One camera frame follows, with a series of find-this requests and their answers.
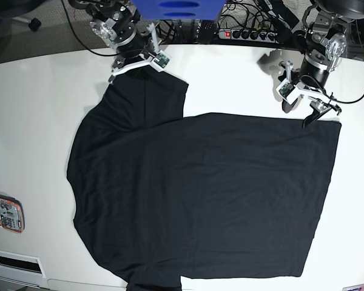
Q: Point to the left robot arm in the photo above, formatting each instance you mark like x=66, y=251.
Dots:
x=322, y=42

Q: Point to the black T-shirt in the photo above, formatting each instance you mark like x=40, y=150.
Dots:
x=160, y=196

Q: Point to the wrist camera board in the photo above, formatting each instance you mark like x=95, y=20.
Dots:
x=287, y=91
x=160, y=62

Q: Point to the sticker at bottom right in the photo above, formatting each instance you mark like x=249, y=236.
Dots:
x=359, y=287

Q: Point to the orange framed device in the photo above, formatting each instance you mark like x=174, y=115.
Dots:
x=11, y=214

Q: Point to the power strip with red switch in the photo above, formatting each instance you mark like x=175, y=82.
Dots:
x=248, y=34

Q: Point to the blue plastic box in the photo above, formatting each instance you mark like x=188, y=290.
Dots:
x=179, y=9

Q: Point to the black caster wheel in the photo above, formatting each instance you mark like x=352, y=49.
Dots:
x=34, y=24

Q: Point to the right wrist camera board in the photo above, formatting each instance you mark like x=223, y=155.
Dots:
x=160, y=62

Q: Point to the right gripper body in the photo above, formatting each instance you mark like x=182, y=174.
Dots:
x=134, y=59

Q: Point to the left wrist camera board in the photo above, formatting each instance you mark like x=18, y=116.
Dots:
x=287, y=91

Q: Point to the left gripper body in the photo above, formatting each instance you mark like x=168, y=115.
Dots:
x=312, y=93

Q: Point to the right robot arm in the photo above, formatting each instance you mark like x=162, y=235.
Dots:
x=115, y=25

